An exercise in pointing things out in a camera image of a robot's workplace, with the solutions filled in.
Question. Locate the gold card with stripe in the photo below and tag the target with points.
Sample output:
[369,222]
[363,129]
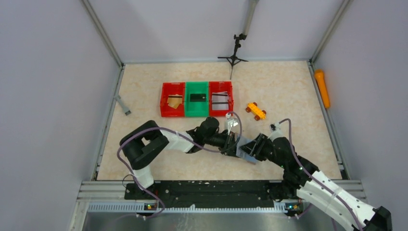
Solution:
[175,96]

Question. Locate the red plastic bin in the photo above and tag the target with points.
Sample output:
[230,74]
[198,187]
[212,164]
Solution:
[221,86]
[172,88]

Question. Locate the yellow toy brick car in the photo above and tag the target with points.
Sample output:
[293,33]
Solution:
[256,111]

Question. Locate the black card in green bin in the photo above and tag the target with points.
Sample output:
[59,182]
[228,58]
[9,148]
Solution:
[197,97]

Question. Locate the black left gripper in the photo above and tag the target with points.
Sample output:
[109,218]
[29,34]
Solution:
[231,140]

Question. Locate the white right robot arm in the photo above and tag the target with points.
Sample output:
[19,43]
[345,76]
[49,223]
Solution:
[350,212]

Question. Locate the white card in bin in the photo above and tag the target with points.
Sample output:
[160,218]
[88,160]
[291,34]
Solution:
[220,106]

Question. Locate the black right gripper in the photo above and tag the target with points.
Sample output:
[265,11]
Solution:
[255,147]

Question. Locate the grey small tool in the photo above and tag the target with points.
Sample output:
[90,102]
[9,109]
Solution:
[125,109]

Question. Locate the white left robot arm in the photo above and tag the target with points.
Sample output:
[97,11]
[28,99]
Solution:
[145,143]

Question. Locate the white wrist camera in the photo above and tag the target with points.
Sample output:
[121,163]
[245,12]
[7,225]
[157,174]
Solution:
[276,131]
[230,122]

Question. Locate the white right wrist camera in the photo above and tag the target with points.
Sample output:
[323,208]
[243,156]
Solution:
[276,131]

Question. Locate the orange flashlight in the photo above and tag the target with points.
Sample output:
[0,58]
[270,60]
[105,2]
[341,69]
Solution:
[320,80]

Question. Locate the black camera tripod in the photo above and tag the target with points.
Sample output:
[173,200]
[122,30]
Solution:
[234,59]

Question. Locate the card with black stripe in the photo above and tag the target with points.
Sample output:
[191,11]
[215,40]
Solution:
[220,96]

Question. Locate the right red plastic bin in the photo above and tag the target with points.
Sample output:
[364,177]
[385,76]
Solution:
[221,86]

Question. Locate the left red plastic bin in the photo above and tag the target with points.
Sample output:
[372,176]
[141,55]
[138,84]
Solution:
[172,88]

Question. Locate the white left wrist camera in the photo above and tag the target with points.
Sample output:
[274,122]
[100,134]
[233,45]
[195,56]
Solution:
[230,122]

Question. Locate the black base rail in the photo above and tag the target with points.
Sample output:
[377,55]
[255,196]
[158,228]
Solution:
[265,189]

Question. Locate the green plastic bin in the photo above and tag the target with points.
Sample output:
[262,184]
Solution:
[196,109]

